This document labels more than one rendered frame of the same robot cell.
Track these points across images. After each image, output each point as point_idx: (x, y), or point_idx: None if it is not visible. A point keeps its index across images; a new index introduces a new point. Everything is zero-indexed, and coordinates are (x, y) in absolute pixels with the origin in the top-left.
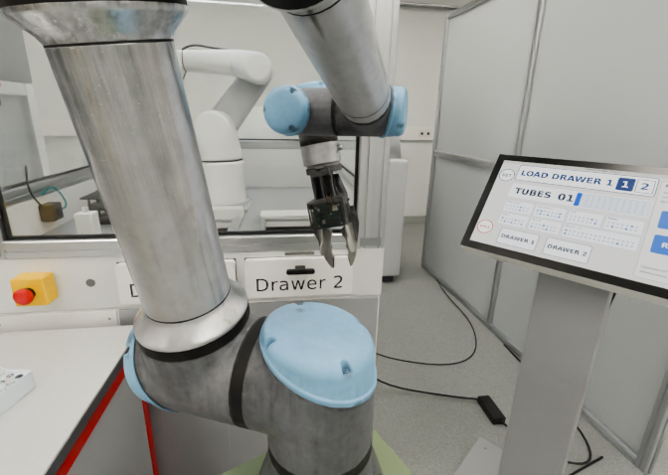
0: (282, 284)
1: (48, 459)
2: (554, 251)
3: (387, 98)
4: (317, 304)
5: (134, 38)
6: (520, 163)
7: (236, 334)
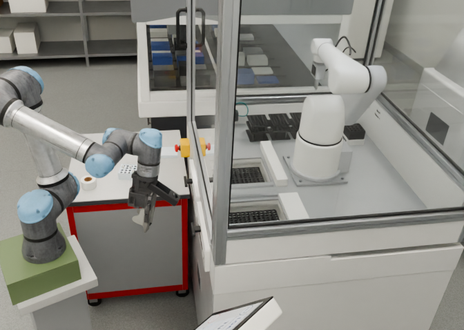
0: None
1: (104, 198)
2: None
3: (76, 157)
4: (47, 199)
5: None
6: (249, 313)
7: (41, 187)
